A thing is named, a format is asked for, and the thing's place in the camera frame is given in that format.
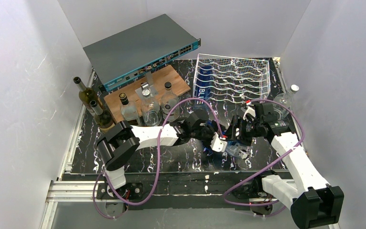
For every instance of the white wire wine rack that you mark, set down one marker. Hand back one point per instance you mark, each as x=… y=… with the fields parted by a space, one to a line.
x=236 y=80

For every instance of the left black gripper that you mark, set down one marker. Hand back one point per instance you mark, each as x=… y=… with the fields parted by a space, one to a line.
x=208 y=136

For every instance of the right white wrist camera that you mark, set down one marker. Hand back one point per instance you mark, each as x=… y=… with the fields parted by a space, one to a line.
x=248 y=111

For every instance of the clear liquor bottle black cap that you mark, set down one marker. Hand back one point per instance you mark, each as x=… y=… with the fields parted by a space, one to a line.
x=168 y=101

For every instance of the dark wine bottle gold label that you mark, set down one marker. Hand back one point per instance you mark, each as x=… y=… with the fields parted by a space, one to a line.
x=86 y=94

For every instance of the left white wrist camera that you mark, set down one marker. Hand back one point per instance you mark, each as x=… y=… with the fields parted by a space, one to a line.
x=217 y=144

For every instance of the black base frame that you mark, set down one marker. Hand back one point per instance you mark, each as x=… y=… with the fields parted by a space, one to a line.
x=182 y=189

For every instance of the dark green wine bottle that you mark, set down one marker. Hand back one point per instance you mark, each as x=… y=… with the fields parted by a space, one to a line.
x=102 y=117

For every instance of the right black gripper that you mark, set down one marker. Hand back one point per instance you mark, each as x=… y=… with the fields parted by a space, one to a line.
x=237 y=135

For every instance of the silver metal stand bracket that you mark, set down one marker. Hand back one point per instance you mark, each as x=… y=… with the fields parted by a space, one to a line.
x=147 y=84

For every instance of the grey network switch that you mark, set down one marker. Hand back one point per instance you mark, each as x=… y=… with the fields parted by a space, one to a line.
x=141 y=49

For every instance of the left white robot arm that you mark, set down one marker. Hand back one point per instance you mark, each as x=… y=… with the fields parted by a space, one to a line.
x=118 y=145

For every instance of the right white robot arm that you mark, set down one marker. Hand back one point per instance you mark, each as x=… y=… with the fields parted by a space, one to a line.
x=292 y=178

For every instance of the clear bottle white cap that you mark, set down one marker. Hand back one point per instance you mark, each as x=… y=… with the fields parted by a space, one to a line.
x=150 y=109

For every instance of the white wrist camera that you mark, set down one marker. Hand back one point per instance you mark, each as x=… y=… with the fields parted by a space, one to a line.
x=217 y=144
x=248 y=111

